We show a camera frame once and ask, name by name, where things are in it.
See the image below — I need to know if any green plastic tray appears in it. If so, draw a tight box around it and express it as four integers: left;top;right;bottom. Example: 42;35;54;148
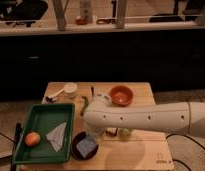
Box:
13;103;75;165

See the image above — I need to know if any black and white eraser block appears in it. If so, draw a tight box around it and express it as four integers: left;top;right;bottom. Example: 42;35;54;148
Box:
106;128;118;137

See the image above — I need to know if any black handled knife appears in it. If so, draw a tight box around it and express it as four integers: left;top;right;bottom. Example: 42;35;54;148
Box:
91;86;95;97

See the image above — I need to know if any black floor cable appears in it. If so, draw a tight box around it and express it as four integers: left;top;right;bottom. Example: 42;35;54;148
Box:
165;132;205;171

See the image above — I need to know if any green cucumber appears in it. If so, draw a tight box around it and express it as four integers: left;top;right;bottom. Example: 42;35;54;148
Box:
80;96;89;116

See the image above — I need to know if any white cup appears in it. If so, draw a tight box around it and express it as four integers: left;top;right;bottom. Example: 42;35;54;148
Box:
64;82;77;99

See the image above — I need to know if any red object on shelf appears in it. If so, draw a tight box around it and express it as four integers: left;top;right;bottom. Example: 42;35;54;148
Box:
75;16;88;25

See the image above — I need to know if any orange bowl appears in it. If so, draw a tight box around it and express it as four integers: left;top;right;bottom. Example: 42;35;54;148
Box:
109;85;133;107

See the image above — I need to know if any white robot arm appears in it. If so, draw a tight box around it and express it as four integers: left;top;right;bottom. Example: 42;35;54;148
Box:
83;94;205;138

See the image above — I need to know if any black office chair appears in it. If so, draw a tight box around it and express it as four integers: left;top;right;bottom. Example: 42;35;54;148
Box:
0;0;48;27

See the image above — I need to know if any purple bowl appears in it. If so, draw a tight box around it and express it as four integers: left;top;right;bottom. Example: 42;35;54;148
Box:
71;132;99;160

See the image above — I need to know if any green cup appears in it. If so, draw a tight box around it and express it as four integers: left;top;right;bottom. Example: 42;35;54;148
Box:
119;128;132;138

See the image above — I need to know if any white folded cloth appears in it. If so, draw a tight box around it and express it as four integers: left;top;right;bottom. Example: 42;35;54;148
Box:
46;122;67;152

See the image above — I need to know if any blue sponge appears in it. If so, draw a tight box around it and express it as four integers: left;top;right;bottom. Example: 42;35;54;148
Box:
76;136;97;158

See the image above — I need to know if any orange peach fruit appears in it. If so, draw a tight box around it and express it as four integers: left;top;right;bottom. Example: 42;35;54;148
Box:
25;132;41;147

